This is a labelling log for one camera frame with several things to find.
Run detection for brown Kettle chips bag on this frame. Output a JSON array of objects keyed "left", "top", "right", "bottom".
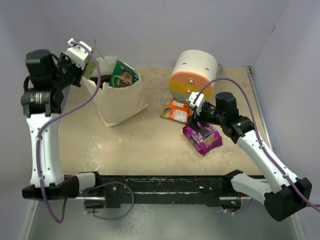
[{"left": 89, "top": 74, "right": 112, "bottom": 88}]

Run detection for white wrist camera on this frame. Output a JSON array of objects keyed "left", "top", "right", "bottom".
[
  {"left": 65, "top": 38, "right": 94, "bottom": 70},
  {"left": 188, "top": 91, "right": 205, "bottom": 115}
]

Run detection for white cylinder toy drawers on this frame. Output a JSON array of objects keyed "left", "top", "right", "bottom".
[{"left": 168, "top": 49, "right": 218, "bottom": 102}]

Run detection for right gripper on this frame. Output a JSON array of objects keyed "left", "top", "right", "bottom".
[{"left": 184, "top": 102, "right": 225, "bottom": 133}]

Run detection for purple candy bag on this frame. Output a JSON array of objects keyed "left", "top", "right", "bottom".
[{"left": 182, "top": 122, "right": 223, "bottom": 156}]

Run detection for white paper bag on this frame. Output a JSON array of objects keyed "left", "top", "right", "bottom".
[{"left": 93, "top": 52, "right": 148, "bottom": 127}]

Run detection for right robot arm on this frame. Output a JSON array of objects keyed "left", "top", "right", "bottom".
[{"left": 188, "top": 92, "right": 312, "bottom": 222}]

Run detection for green snack bag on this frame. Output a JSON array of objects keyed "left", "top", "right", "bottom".
[{"left": 109, "top": 60, "right": 140, "bottom": 88}]

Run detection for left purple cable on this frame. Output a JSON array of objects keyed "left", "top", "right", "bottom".
[{"left": 36, "top": 41, "right": 135, "bottom": 224}]

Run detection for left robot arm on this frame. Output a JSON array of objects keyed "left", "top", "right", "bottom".
[{"left": 20, "top": 45, "right": 103, "bottom": 200}]

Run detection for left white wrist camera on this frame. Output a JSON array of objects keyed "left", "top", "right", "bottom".
[{"left": 65, "top": 38, "right": 94, "bottom": 70}]

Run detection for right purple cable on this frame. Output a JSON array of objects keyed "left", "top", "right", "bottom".
[{"left": 192, "top": 77, "right": 320, "bottom": 216}]

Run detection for purple cable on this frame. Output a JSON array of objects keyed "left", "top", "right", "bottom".
[
  {"left": 192, "top": 77, "right": 320, "bottom": 216},
  {"left": 36, "top": 41, "right": 135, "bottom": 224}
]

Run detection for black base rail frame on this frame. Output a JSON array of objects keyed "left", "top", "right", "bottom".
[{"left": 78, "top": 175, "right": 248, "bottom": 208}]

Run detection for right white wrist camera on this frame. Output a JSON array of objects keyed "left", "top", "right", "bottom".
[{"left": 188, "top": 91, "right": 205, "bottom": 115}]

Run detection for small light green packet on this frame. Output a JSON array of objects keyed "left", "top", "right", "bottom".
[{"left": 83, "top": 61, "right": 96, "bottom": 79}]

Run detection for orange snack packet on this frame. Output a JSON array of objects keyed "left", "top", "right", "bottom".
[{"left": 160, "top": 98, "right": 192, "bottom": 124}]

